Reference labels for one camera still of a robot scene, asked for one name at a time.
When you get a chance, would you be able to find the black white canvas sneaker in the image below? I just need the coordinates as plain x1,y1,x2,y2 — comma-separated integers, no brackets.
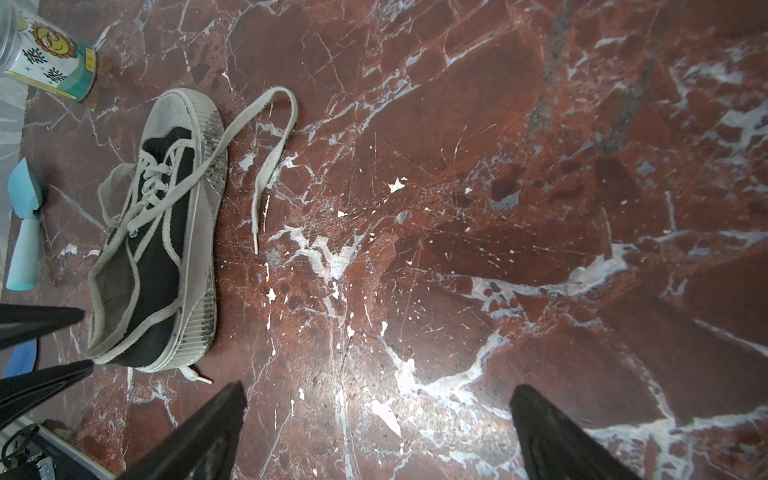
87,88,228,373

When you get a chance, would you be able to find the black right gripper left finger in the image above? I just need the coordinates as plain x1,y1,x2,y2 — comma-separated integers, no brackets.
121,381,247,479

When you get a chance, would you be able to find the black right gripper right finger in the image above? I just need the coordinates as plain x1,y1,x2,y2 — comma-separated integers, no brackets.
510,384,639,480

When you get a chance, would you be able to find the light blue toy shovel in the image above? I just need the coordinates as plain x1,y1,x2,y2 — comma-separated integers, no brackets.
6,158,43,292

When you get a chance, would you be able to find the blue toy spatula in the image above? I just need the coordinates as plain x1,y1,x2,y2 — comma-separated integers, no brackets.
2,339,38,379

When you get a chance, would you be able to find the white shoelace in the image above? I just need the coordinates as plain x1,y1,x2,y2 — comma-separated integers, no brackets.
98,86,299,254

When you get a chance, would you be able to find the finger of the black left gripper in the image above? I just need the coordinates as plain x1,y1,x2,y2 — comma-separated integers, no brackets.
0,304,85,350
0,360,94,429

